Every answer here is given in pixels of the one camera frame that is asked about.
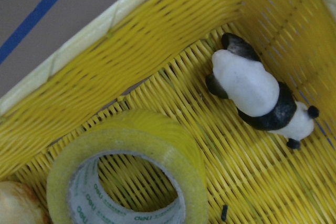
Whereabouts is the yellow woven plastic basket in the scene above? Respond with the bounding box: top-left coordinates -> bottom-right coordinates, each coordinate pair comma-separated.
1,0 -> 335,223

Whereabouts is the toy croissant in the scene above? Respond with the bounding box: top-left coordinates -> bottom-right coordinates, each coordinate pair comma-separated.
1,181 -> 49,223

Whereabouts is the toy panda figure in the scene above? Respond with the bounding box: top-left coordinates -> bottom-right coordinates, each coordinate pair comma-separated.
205,33 -> 319,150

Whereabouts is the yellow clear tape roll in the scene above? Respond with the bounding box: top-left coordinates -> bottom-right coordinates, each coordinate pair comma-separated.
46,110 -> 209,223

